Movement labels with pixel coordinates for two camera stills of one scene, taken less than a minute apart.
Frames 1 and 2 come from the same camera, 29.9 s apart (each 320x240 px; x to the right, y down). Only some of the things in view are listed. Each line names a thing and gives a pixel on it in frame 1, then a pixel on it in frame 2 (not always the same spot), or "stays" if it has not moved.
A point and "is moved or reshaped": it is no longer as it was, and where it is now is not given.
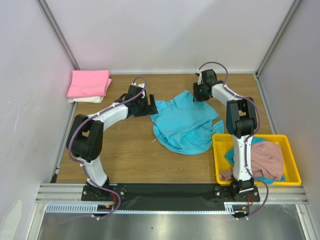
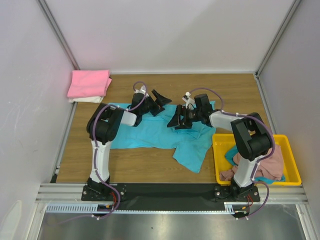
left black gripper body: (143, 108) stays
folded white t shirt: (94, 99) stays
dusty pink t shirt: (266, 161) stays
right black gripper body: (198, 92) → (183, 117)
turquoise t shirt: (184, 126) is moved or reshaped
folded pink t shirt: (89, 83) stays
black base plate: (171, 196) stays
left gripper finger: (152, 100) → (161, 100)
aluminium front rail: (73, 193) stays
